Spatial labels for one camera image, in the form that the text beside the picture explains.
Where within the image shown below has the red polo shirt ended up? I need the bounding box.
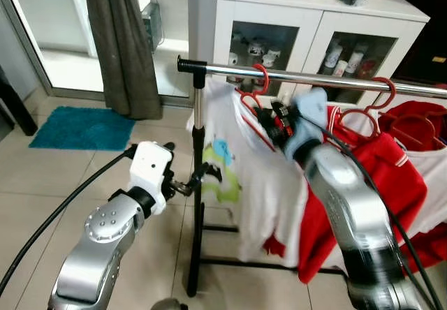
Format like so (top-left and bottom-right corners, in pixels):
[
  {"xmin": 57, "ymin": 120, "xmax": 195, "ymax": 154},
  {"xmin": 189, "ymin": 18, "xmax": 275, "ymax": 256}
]
[{"xmin": 297, "ymin": 104, "xmax": 429, "ymax": 284}]

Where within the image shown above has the red plastic hanger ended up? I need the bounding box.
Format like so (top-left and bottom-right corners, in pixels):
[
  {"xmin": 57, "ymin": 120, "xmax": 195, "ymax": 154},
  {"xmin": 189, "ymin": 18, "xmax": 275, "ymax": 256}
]
[
  {"xmin": 240, "ymin": 64, "xmax": 280, "ymax": 150},
  {"xmin": 335, "ymin": 77, "xmax": 397, "ymax": 140},
  {"xmin": 388, "ymin": 111, "xmax": 447, "ymax": 149}
]

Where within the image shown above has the white T-shirt blue green print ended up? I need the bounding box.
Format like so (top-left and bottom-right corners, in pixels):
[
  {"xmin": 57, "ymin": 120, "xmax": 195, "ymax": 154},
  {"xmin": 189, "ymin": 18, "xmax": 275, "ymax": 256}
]
[{"xmin": 186, "ymin": 78, "xmax": 309, "ymax": 267}]

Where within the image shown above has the white bottle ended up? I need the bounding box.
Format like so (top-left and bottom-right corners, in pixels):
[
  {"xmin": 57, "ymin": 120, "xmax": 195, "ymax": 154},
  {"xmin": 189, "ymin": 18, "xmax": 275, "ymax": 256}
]
[
  {"xmin": 347, "ymin": 47, "xmax": 365, "ymax": 73},
  {"xmin": 325, "ymin": 43, "xmax": 343, "ymax": 68}
]

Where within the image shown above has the teal floor mat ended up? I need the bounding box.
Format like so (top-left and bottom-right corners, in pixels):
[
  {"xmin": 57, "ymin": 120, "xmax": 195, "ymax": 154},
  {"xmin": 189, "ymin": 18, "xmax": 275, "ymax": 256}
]
[{"xmin": 29, "ymin": 106, "xmax": 137, "ymax": 152}]

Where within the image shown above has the grey robot foot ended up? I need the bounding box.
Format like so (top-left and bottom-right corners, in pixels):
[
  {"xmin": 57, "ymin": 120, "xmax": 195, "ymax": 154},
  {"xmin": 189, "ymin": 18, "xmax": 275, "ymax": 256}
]
[{"xmin": 150, "ymin": 298, "xmax": 189, "ymax": 310}]

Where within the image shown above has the white glass door cabinet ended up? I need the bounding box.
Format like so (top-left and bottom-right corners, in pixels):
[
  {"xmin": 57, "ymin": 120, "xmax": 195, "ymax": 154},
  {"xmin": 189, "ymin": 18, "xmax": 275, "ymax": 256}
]
[{"xmin": 213, "ymin": 0, "xmax": 430, "ymax": 101}]

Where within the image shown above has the grey brown curtain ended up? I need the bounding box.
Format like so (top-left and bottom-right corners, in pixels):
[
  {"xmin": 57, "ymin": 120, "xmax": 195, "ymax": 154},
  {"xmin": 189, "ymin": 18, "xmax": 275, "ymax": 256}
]
[{"xmin": 84, "ymin": 0, "xmax": 163, "ymax": 120}]

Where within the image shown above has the white shirt red trim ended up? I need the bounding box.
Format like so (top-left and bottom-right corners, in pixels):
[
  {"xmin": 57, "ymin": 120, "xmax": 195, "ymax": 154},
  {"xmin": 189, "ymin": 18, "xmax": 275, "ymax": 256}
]
[{"xmin": 402, "ymin": 146, "xmax": 447, "ymax": 244}]

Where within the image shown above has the dark wooden cabinet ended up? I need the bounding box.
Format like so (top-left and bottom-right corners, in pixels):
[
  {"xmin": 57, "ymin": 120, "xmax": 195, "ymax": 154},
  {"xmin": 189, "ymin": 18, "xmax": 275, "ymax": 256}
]
[{"xmin": 391, "ymin": 0, "xmax": 447, "ymax": 85}]

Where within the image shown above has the black furniture leg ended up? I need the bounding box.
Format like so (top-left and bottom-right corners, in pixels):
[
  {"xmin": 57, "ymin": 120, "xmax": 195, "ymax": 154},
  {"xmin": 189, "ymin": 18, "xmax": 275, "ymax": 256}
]
[{"xmin": 0, "ymin": 64, "xmax": 39, "ymax": 136}]

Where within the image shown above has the pale grey right wrist camera mount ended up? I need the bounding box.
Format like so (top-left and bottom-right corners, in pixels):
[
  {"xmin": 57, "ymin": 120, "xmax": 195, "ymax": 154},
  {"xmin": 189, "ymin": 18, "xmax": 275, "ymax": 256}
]
[{"xmin": 283, "ymin": 90, "xmax": 329, "ymax": 161}]

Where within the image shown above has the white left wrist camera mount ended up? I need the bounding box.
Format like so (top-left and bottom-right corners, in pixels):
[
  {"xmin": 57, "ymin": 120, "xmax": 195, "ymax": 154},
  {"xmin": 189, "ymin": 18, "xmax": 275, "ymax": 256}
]
[{"xmin": 129, "ymin": 141, "xmax": 175, "ymax": 216}]

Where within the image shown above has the black clothes rack chrome rail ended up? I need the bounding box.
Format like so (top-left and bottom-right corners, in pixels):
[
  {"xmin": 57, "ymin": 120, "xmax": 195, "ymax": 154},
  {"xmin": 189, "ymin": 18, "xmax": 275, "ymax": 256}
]
[{"xmin": 177, "ymin": 56, "xmax": 447, "ymax": 298}]

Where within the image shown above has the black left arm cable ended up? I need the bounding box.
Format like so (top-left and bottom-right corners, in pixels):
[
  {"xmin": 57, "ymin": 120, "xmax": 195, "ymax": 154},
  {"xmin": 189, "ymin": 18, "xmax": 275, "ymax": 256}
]
[{"xmin": 0, "ymin": 146, "xmax": 138, "ymax": 295}]

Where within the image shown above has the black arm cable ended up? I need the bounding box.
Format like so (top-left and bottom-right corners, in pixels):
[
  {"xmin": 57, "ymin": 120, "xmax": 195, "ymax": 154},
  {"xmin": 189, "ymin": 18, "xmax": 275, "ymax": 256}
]
[
  {"xmin": 0, "ymin": 146, "xmax": 138, "ymax": 295},
  {"xmin": 327, "ymin": 137, "xmax": 445, "ymax": 310}
]

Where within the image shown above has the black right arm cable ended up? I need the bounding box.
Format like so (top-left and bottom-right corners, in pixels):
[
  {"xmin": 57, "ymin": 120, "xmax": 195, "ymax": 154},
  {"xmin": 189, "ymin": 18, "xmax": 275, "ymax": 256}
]
[{"xmin": 327, "ymin": 137, "xmax": 445, "ymax": 310}]

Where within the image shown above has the clear wall box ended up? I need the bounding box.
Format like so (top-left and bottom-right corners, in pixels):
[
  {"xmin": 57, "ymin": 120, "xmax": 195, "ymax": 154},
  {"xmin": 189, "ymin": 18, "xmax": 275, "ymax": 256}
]
[{"xmin": 142, "ymin": 1, "xmax": 163, "ymax": 51}]

